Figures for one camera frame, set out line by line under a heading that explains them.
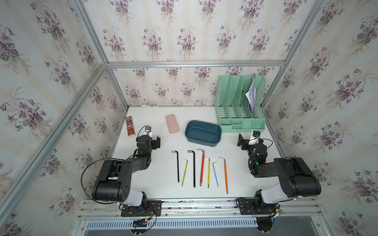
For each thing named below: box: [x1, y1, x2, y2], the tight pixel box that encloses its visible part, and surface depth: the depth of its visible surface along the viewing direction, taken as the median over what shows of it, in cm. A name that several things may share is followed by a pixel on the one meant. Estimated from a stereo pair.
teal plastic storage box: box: [184, 119, 222, 148], surface depth 104 cm
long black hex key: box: [187, 150, 196, 188], surface depth 88 cm
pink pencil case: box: [165, 114, 180, 134], surface depth 110 cm
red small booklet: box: [125, 115, 136, 139], surface depth 107 cm
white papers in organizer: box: [245, 78, 257, 118], surface depth 95 cm
